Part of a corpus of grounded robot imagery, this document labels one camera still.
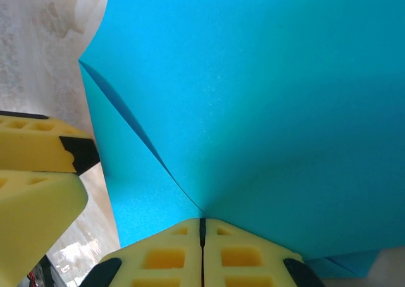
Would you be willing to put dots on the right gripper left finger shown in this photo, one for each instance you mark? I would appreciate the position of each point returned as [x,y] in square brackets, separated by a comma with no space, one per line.
[164,261]

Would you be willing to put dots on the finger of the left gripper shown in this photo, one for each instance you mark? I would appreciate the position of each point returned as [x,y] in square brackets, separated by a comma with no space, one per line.
[34,205]
[34,144]

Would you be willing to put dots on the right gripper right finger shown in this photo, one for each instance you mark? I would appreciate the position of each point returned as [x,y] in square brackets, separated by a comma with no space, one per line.
[243,261]

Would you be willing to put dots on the blue square paper sheet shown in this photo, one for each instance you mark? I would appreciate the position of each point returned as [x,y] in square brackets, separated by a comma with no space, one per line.
[253,110]

